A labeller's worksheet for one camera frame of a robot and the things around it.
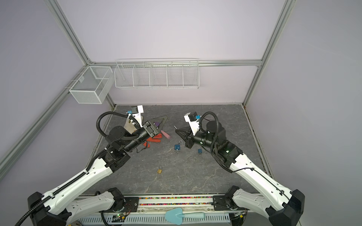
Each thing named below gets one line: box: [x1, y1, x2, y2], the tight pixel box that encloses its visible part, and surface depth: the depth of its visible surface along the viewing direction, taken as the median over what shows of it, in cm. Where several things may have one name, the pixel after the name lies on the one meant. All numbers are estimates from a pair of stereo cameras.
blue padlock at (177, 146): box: [174, 140, 184, 151], surface depth 96 cm
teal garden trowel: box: [164, 207, 205, 226], surface depth 72 cm
